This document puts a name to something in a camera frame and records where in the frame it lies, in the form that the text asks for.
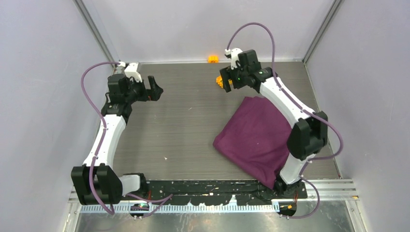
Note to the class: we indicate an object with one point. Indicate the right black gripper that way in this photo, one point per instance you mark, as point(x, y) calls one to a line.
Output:
point(226, 73)

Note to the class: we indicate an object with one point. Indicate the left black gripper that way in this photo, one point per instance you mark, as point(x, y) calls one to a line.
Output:
point(153, 94)

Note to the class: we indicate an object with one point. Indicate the orange yellow toy block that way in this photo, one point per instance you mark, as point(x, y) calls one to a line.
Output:
point(219, 81)

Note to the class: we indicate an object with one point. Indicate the purple cloth wrap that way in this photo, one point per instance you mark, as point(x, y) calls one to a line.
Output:
point(255, 139)

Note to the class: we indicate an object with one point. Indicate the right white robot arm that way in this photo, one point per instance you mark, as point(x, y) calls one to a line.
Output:
point(309, 129)

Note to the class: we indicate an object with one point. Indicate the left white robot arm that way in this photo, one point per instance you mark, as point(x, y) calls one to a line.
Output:
point(95, 181)

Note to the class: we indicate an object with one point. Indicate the small orange block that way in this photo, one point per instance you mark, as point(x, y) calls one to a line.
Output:
point(213, 59)

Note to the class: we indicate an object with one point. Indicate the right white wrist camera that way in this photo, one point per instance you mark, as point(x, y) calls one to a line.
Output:
point(233, 55)

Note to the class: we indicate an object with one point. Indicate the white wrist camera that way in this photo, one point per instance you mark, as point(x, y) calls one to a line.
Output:
point(233, 55)
point(131, 71)

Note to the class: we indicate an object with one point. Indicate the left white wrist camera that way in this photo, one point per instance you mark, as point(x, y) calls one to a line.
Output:
point(131, 71)

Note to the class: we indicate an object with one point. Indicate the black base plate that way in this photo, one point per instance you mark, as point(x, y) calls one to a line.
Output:
point(216, 192)

